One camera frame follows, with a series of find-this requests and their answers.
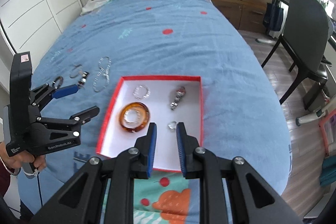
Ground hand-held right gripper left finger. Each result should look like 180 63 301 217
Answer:
30 122 158 224

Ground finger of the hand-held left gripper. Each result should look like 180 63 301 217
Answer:
39 105 100 135
30 83 80 109

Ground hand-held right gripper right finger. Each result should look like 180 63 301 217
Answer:
176 122 302 224

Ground dark brown bangle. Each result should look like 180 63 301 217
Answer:
51 76 64 88

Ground amber bangle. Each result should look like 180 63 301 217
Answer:
119 102 151 133

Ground red cardboard box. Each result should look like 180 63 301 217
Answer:
96 76 205 173

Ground twisted silver bracelet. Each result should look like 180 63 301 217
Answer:
123 110 142 125

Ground silver wristwatch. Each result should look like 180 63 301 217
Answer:
169 86 186 110

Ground person's left forearm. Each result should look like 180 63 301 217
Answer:
0 158 13 194

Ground person's left hand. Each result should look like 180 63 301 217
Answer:
0 142 47 175

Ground black and white beaded charm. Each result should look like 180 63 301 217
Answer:
77 71 90 88

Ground thin silver bangle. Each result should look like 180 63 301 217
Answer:
70 64 83 78

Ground white wardrobe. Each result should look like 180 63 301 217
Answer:
0 0 84 56

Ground white pole with green band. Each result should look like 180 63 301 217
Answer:
297 102 336 127

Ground teal cloth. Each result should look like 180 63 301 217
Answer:
320 156 336 188

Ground wooden dresser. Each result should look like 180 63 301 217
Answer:
210 0 276 34

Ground dark blue bag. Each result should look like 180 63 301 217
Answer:
263 2 284 38

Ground black chair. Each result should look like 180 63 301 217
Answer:
261 0 330 109

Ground silver chain necklace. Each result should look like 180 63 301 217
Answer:
92 56 112 93

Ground blue cable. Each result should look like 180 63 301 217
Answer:
37 173 45 207

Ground pink plastic frame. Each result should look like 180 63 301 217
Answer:
319 109 336 156

